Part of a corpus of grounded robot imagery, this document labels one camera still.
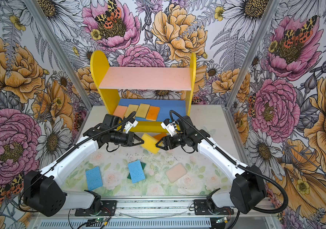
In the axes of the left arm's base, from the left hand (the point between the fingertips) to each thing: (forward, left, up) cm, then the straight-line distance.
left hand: (141, 146), depth 75 cm
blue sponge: (-9, +29, -19) cm, 36 cm away
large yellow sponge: (+30, +3, -5) cm, 31 cm away
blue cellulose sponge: (-7, +5, -17) cm, 19 cm away
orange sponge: (+17, -9, -17) cm, 25 cm away
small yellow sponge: (+1, -4, +2) cm, 5 cm away
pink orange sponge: (+29, +17, -4) cm, 34 cm away
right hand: (-1, -10, -1) cm, 10 cm away
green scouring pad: (-2, +1, -18) cm, 18 cm away
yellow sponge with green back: (+32, +11, -5) cm, 34 cm away
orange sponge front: (+27, -4, -5) cm, 28 cm away
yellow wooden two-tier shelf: (+53, +5, -13) cm, 55 cm away
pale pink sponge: (-7, -18, -19) cm, 27 cm away
